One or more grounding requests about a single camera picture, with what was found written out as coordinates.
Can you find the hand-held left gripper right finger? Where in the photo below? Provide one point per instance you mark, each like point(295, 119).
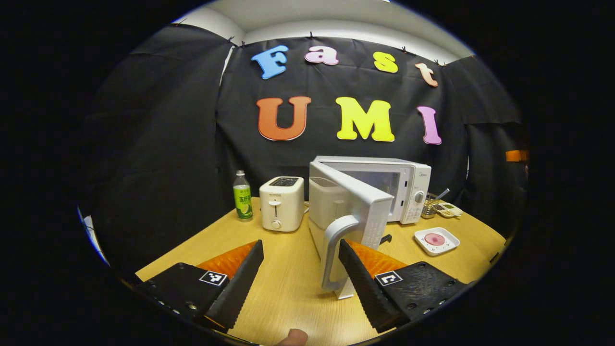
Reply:
point(365, 288)

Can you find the white toaster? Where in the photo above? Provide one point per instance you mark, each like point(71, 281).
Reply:
point(281, 206)

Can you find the white square plate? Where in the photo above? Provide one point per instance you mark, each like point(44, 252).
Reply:
point(449, 247)

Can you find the white divided condiment dish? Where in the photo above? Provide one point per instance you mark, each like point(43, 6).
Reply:
point(448, 210)

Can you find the clear bottle green label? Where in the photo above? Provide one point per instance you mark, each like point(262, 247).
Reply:
point(242, 202)

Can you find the pink ham slice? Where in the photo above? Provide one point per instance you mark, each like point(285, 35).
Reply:
point(434, 239)

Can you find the white microwave oven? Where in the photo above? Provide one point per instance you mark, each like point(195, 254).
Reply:
point(355, 211)

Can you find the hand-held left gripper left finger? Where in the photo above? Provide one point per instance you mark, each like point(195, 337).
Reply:
point(240, 288)

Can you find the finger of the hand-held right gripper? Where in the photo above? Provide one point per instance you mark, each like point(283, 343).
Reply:
point(516, 155)

